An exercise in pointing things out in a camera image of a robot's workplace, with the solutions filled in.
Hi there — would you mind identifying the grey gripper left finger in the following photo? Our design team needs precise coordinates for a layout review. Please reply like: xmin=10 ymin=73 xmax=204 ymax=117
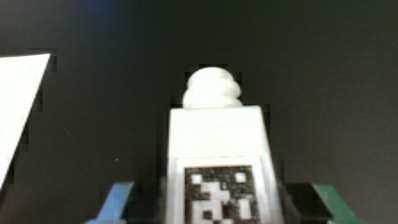
xmin=86 ymin=182 xmax=134 ymax=224

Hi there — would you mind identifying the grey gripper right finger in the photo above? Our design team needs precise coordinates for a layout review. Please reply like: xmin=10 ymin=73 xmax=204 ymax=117
xmin=285 ymin=182 xmax=371 ymax=224

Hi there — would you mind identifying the white sheet with markers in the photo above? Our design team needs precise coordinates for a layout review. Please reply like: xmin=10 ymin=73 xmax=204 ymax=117
xmin=0 ymin=53 xmax=53 ymax=191

